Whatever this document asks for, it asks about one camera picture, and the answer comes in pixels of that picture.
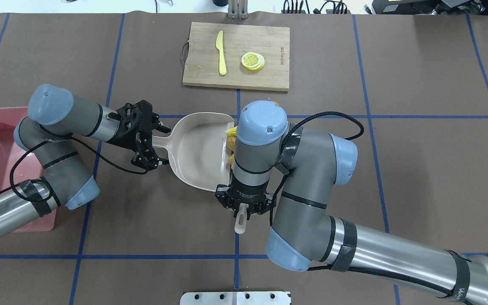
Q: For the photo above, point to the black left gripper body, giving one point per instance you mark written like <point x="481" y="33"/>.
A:
<point x="122" y="134"/>

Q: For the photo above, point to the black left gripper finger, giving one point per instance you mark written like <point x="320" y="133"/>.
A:
<point x="145" y="156"/>
<point x="159" y="126"/>

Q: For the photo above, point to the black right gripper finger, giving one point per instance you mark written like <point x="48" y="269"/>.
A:
<point x="263" y="207"/>
<point x="231" y="205"/>

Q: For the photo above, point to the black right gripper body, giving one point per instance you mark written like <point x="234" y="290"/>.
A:
<point x="250" y="191"/>

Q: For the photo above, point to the black bristle hand brush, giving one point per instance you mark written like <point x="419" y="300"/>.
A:
<point x="241" y="218"/>

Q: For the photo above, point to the beige plastic dustpan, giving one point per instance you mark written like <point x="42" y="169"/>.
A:
<point x="197" y="152"/>

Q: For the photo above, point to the yellow toy corn cob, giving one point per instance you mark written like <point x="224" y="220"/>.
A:
<point x="231" y="133"/>

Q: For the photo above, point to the tan toy ginger root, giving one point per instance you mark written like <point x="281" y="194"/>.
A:
<point x="231" y="160"/>

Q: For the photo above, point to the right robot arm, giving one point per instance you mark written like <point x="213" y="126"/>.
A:
<point x="282" y="165"/>

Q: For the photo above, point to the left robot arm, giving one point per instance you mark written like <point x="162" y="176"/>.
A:
<point x="50" y="173"/>

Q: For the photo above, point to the pink plastic bin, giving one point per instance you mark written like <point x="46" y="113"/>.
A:
<point x="2" y="169"/>

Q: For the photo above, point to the metal mounting plate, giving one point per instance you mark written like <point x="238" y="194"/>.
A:
<point x="237" y="298"/>

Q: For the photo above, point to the yellow plastic knife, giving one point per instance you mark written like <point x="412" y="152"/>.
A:
<point x="219" y="44"/>

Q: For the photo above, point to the yellow lemon slices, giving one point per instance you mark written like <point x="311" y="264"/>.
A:
<point x="253" y="61"/>

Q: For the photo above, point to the wooden cutting board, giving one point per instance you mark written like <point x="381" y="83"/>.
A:
<point x="201" y="65"/>

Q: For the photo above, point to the aluminium frame post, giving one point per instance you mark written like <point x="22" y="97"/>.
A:
<point x="238" y="9"/>

